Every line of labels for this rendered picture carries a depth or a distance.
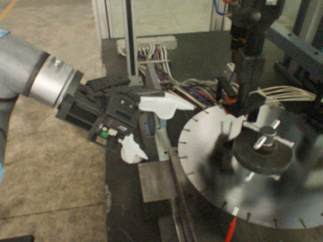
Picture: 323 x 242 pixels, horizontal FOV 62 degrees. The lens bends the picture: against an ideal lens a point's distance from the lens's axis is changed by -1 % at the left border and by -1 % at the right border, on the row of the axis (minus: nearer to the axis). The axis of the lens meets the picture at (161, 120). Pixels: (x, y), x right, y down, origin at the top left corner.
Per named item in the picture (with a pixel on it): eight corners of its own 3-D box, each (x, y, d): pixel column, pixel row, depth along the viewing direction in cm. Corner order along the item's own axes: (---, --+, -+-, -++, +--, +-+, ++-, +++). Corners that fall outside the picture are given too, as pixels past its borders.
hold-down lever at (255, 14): (287, 29, 37) (293, 8, 36) (245, 32, 37) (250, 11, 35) (260, 12, 44) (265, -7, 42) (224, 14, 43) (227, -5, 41)
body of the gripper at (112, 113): (118, 155, 45) (48, 124, 41) (124, 123, 52) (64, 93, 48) (141, 127, 41) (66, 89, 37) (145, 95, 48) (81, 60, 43)
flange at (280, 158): (244, 174, 48) (247, 165, 47) (226, 133, 57) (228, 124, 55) (302, 169, 49) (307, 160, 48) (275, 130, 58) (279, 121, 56)
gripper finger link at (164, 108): (195, 127, 43) (138, 128, 43) (192, 105, 48) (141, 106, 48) (196, 111, 41) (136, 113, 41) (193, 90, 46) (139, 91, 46)
